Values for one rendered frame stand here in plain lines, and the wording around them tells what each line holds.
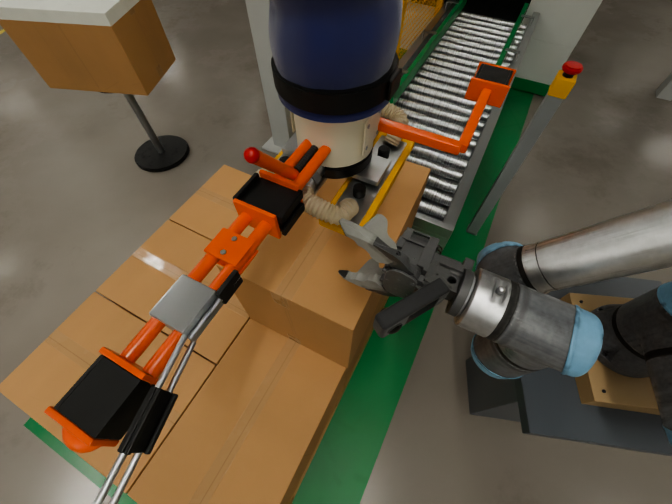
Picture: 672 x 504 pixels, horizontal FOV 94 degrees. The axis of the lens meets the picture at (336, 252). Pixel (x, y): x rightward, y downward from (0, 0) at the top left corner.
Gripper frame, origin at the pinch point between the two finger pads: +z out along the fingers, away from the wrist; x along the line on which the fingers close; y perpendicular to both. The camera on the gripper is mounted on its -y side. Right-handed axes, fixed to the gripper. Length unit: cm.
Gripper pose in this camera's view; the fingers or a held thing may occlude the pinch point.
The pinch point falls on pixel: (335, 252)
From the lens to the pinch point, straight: 50.1
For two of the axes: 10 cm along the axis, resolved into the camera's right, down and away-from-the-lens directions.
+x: 0.0, -5.3, -8.5
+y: 4.6, -7.5, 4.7
